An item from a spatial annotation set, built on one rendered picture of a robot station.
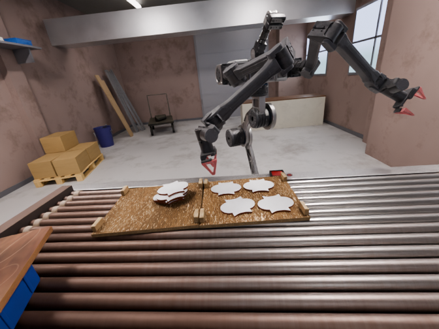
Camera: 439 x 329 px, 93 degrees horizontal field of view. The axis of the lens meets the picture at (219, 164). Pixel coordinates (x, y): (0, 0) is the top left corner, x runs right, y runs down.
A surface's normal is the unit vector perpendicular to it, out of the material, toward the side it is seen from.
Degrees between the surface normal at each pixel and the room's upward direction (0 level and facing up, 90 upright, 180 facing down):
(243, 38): 90
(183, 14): 90
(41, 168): 90
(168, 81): 90
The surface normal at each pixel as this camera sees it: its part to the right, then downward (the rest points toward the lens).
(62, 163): 0.23, 0.36
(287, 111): -0.01, 0.39
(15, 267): -0.09, -0.92
